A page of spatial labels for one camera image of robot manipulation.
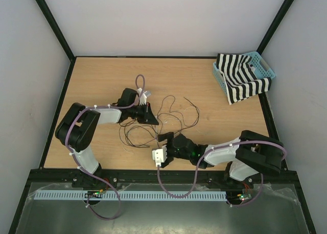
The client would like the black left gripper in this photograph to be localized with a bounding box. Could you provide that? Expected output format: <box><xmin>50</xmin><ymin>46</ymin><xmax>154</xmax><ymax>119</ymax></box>
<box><xmin>129</xmin><ymin>102</ymin><xmax>159</xmax><ymax>125</ymax></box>

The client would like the grey wire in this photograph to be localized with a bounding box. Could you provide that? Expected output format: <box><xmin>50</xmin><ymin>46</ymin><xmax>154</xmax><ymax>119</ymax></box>
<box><xmin>119</xmin><ymin>121</ymin><xmax>159</xmax><ymax>148</ymax></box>

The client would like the white wire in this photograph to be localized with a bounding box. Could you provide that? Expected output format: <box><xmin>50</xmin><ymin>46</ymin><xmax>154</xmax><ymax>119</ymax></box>
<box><xmin>122</xmin><ymin>106</ymin><xmax>202</xmax><ymax>154</ymax></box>

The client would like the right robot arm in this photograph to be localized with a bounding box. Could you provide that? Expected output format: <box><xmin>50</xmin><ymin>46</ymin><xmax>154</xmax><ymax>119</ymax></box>
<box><xmin>152</xmin><ymin>130</ymin><xmax>287</xmax><ymax>188</ymax></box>

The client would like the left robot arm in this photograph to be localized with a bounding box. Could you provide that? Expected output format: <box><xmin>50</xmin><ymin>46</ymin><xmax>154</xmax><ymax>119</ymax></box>
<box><xmin>55</xmin><ymin>88</ymin><xmax>159</xmax><ymax>187</ymax></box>

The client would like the black white striped cloth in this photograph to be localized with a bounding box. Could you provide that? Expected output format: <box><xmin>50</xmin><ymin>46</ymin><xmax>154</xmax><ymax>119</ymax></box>
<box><xmin>215</xmin><ymin>53</ymin><xmax>273</xmax><ymax>105</ymax></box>

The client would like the light blue perforated basket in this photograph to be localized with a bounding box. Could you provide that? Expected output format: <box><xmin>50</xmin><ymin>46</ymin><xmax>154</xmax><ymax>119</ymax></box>
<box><xmin>212</xmin><ymin>51</ymin><xmax>276</xmax><ymax>95</ymax></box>

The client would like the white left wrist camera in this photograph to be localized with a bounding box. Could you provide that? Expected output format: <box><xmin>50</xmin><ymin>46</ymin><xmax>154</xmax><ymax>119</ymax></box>
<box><xmin>137</xmin><ymin>88</ymin><xmax>151</xmax><ymax>105</ymax></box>

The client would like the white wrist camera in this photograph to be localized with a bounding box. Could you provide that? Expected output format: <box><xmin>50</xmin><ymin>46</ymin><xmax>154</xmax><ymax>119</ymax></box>
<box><xmin>152</xmin><ymin>146</ymin><xmax>167</xmax><ymax>167</ymax></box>
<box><xmin>137</xmin><ymin>88</ymin><xmax>151</xmax><ymax>105</ymax></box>

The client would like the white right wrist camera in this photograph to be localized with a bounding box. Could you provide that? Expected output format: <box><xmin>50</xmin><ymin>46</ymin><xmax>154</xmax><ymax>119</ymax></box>
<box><xmin>152</xmin><ymin>146</ymin><xmax>167</xmax><ymax>167</ymax></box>

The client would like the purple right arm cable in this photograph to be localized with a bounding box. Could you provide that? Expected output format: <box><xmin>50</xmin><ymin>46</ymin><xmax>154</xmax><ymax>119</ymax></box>
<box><xmin>157</xmin><ymin>139</ymin><xmax>286</xmax><ymax>208</ymax></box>

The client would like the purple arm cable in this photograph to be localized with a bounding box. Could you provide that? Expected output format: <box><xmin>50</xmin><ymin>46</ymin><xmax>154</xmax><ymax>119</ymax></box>
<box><xmin>157</xmin><ymin>139</ymin><xmax>286</xmax><ymax>208</ymax></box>
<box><xmin>65</xmin><ymin>74</ymin><xmax>148</xmax><ymax>221</ymax></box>

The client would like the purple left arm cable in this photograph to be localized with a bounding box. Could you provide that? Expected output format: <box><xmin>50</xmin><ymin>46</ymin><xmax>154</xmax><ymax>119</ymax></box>
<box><xmin>65</xmin><ymin>74</ymin><xmax>148</xmax><ymax>221</ymax></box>

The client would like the light blue slotted cable duct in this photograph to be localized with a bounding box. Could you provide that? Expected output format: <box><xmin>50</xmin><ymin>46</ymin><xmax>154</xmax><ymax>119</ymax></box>
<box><xmin>33</xmin><ymin>190</ymin><xmax>226</xmax><ymax>202</ymax></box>

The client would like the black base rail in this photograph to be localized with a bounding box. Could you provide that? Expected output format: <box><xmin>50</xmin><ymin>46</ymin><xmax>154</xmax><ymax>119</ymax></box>
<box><xmin>73</xmin><ymin>170</ymin><xmax>253</xmax><ymax>190</ymax></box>

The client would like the black cage frame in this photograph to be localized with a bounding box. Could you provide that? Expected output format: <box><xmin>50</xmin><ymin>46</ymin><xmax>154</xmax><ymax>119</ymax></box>
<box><xmin>0</xmin><ymin>0</ymin><xmax>327</xmax><ymax>234</ymax></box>

